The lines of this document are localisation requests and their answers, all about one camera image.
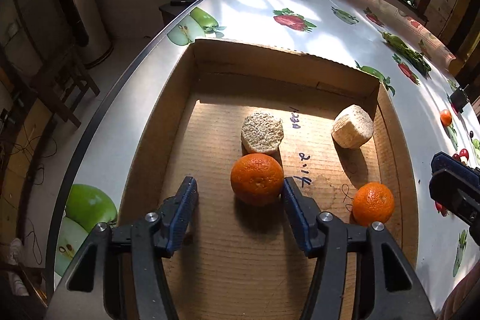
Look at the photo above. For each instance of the red cherry tomato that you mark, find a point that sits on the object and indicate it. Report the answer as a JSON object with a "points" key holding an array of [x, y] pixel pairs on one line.
{"points": [[464, 153]]}

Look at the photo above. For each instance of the speckled beige chunk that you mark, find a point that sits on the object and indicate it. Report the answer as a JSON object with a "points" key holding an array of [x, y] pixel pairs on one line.
{"points": [[262, 130]]}

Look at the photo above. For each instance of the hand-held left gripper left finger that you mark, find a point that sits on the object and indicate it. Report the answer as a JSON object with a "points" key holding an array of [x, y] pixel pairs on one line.
{"points": [[183, 218]]}

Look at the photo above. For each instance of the wooden chair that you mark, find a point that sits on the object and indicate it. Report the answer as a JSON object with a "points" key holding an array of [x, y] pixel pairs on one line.
{"points": [[63, 72]]}

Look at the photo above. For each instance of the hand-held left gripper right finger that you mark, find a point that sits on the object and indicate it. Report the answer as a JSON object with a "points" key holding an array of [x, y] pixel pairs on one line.
{"points": [[296, 215]]}

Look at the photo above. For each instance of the large orange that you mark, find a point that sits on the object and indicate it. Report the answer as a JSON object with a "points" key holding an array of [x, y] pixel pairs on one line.
{"points": [[255, 177]]}

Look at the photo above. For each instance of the black remote control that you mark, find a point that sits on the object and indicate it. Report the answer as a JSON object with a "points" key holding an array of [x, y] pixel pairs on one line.
{"points": [[185, 0]]}

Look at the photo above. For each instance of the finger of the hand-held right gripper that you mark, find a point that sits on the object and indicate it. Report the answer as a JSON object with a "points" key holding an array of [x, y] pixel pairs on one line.
{"points": [[457, 165], [457, 192]]}

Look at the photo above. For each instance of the black pot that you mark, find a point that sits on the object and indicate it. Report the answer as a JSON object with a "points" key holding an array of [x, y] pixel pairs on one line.
{"points": [[459, 98]]}

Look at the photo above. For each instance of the dark side table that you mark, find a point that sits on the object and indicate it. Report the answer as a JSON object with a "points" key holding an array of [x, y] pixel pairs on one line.
{"points": [[176, 16]]}

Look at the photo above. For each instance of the pale beige chunk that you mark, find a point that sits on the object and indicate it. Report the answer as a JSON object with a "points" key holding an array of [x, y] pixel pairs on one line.
{"points": [[352, 127]]}

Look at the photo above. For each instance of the green leafy vegetable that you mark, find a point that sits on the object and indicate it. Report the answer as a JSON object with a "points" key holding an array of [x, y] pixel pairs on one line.
{"points": [[407, 54]]}

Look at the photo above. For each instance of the brown cardboard box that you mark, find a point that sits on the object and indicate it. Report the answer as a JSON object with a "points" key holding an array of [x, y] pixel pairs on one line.
{"points": [[262, 267]]}

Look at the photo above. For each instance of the small orange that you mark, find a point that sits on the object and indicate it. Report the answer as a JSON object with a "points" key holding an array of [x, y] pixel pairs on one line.
{"points": [[373, 203], [445, 117]]}

